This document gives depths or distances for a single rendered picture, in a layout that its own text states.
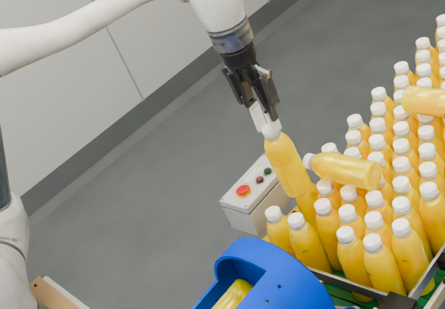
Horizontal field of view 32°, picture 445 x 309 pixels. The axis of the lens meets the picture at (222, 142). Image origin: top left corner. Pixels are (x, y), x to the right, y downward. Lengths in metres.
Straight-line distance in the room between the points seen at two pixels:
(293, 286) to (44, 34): 0.71
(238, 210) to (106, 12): 0.63
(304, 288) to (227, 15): 0.57
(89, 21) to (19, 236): 0.68
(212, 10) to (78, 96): 2.96
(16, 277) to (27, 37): 0.65
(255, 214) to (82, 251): 2.18
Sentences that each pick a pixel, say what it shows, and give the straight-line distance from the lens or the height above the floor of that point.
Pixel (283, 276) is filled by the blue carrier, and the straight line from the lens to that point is 1.57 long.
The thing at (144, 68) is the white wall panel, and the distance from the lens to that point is 4.69.
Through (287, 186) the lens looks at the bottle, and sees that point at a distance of 1.85.
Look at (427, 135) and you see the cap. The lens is 1.97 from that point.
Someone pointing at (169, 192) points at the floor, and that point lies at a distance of 4.10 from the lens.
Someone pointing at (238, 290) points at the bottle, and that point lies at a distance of 1.68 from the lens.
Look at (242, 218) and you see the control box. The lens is 1.98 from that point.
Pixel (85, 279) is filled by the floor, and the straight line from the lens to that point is 3.87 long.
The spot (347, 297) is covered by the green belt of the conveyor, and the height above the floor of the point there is 0.90.
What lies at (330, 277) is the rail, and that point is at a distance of 1.86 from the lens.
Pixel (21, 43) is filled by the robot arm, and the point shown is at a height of 1.75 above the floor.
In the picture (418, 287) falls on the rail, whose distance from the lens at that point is 1.78.
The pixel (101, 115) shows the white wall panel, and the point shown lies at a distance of 4.59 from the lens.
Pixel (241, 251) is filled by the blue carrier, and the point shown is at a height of 1.23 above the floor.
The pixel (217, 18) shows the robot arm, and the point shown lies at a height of 1.64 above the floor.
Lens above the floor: 2.28
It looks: 32 degrees down
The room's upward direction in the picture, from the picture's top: 25 degrees counter-clockwise
